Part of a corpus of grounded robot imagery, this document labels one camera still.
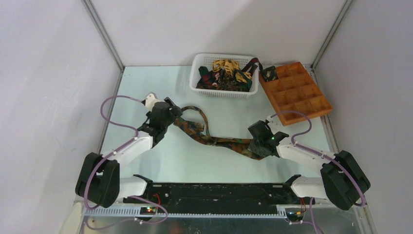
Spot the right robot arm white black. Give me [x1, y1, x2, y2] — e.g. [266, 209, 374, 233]
[248, 120, 371, 210]

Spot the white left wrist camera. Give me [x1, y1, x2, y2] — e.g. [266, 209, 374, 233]
[142, 92, 160, 111]

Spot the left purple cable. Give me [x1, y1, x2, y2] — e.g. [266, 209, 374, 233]
[83, 95, 152, 210]

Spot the red navy striped tie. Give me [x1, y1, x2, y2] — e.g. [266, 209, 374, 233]
[242, 58, 263, 76]

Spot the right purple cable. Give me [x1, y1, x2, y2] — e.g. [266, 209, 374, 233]
[269, 110, 368, 207]

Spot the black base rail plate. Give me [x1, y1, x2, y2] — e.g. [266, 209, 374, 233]
[142, 183, 310, 215]

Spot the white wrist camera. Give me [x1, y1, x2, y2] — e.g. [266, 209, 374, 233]
[142, 92, 160, 111]
[266, 116, 282, 134]

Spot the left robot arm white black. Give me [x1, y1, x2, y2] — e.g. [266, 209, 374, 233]
[75, 93, 182, 210]

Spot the brown dark patterned tie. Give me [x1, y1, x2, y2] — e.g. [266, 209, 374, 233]
[196, 72, 249, 92]

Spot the rolled dark patterned tie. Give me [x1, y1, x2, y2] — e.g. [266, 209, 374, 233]
[261, 66, 279, 82]

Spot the green navy plaid tie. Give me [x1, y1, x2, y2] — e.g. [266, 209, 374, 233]
[196, 66, 252, 92]

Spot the purple cable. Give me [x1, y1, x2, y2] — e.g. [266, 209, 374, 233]
[269, 110, 368, 207]
[83, 95, 152, 210]

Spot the orange compartment tray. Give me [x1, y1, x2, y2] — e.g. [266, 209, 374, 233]
[259, 62, 333, 126]

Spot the white plastic mesh basket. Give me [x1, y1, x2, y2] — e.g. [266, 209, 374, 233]
[189, 53, 259, 98]

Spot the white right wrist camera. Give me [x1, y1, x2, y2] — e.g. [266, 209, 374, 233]
[266, 116, 282, 134]

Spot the dark floral patterned tie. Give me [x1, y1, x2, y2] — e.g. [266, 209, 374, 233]
[173, 106, 265, 160]

